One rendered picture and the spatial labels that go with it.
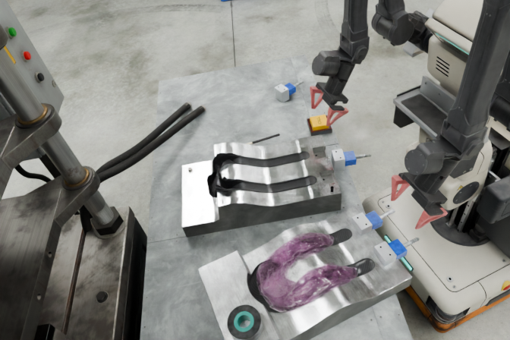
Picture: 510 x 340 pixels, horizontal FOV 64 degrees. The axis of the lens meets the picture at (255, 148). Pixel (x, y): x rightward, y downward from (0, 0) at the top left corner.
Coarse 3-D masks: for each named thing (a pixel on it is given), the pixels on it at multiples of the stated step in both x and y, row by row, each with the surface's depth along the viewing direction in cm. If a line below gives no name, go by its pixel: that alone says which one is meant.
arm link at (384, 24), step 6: (384, 18) 118; (414, 18) 117; (378, 24) 120; (384, 24) 117; (390, 24) 116; (414, 24) 119; (378, 30) 121; (384, 30) 118; (384, 36) 120; (390, 42) 122
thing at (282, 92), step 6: (288, 84) 171; (294, 84) 171; (300, 84) 173; (276, 90) 168; (282, 90) 166; (288, 90) 168; (294, 90) 170; (276, 96) 171; (282, 96) 167; (288, 96) 169
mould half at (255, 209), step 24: (216, 144) 139; (240, 144) 139; (288, 144) 141; (312, 144) 139; (240, 168) 131; (264, 168) 134; (288, 168) 133; (312, 168) 131; (192, 192) 135; (240, 192) 124; (288, 192) 127; (312, 192) 125; (336, 192) 124; (192, 216) 128; (216, 216) 127; (240, 216) 126; (264, 216) 127; (288, 216) 129
